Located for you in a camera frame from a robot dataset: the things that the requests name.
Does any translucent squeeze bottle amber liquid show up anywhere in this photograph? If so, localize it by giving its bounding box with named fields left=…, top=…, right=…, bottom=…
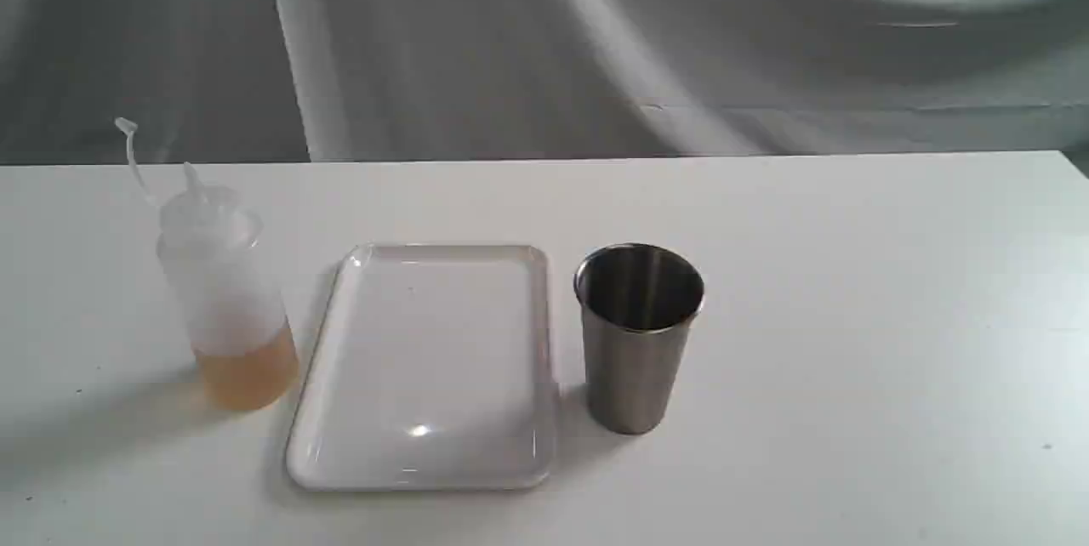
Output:
left=114, top=118, right=299, bottom=412

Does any stainless steel cup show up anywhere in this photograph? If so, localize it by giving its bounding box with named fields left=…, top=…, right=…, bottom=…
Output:
left=573, top=242, right=705, bottom=436

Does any white rectangular plastic tray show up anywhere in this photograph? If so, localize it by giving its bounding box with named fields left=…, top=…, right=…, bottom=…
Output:
left=284, top=243, right=559, bottom=492

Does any grey fabric backdrop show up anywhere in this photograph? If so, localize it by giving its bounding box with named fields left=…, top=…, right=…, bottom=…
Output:
left=1, top=0, right=1086, bottom=165

